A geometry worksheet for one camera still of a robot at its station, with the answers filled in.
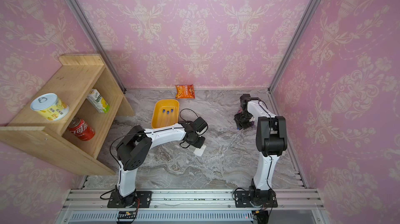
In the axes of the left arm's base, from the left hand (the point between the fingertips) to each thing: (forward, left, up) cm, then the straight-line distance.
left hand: (199, 145), depth 90 cm
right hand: (+13, -23, +3) cm, 27 cm away
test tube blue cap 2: (+22, +26, -2) cm, 34 cm away
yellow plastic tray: (+24, +24, -1) cm, 34 cm away
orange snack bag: (+41, +12, +2) cm, 43 cm away
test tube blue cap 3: (+21, +22, -1) cm, 31 cm away
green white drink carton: (+9, +49, +26) cm, 56 cm away
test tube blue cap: (+11, -24, +1) cm, 26 cm away
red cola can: (-7, +50, +28) cm, 58 cm away
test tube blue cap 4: (+26, +20, -2) cm, 33 cm away
